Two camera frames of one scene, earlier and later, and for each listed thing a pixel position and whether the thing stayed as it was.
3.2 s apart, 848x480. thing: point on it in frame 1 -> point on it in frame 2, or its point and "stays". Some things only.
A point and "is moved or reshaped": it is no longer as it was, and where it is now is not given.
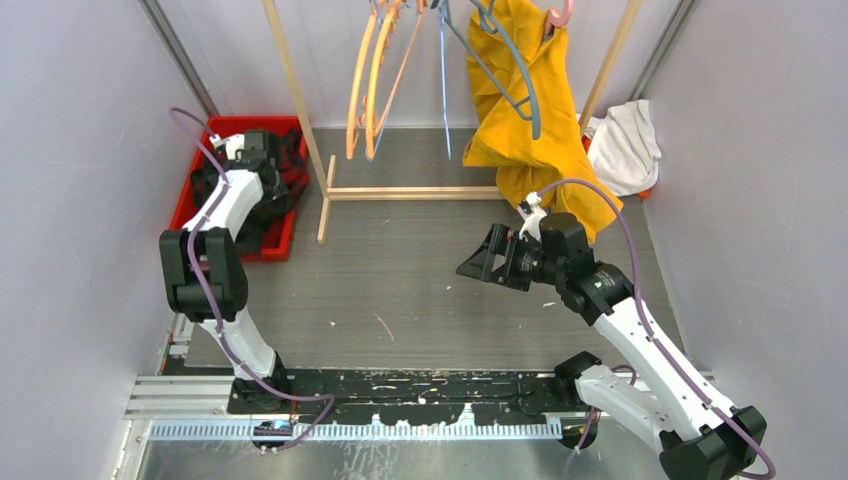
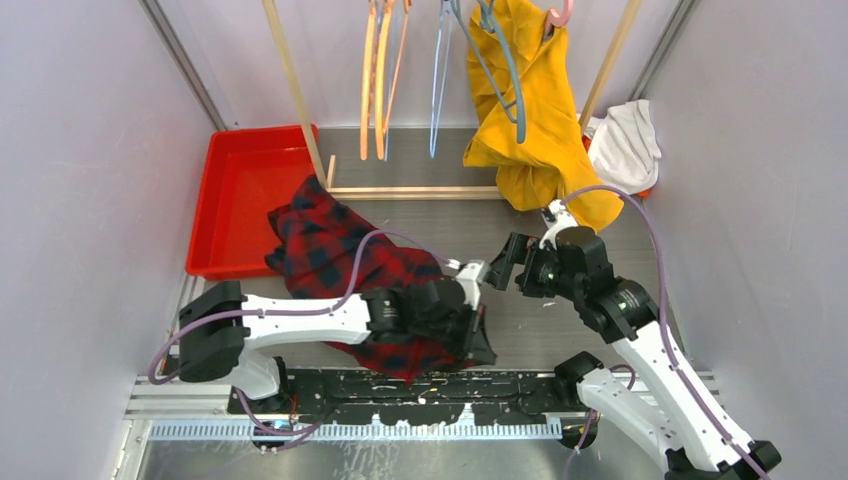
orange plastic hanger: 359,81 -> 375,53
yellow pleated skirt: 524,122 stays
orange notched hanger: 386,28 -> 407,6
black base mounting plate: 402,396 stays
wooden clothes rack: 324,165 stays
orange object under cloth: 586,141 stays
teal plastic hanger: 529,110 is moved or reshaped
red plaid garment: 292,161 -> 328,249
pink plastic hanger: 553,18 stays
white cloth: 624,149 stays
